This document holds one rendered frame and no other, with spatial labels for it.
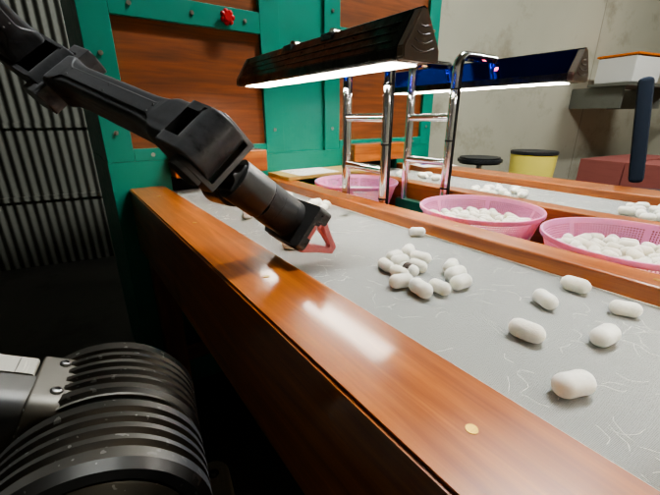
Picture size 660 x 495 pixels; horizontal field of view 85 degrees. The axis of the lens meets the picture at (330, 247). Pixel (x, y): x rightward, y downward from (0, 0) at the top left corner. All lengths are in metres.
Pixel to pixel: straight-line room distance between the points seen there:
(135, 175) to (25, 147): 1.84
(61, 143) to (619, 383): 2.93
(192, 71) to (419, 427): 1.15
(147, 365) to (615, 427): 0.36
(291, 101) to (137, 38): 0.49
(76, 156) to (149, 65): 1.80
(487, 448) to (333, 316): 0.18
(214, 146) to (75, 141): 2.54
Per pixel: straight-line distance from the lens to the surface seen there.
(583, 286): 0.57
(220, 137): 0.45
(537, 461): 0.28
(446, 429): 0.28
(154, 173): 1.22
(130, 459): 0.25
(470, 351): 0.40
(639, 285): 0.60
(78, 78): 0.68
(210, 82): 1.28
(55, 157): 2.98
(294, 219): 0.50
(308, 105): 1.43
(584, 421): 0.36
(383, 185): 0.90
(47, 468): 0.26
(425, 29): 0.64
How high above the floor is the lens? 0.96
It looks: 20 degrees down
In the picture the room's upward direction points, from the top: straight up
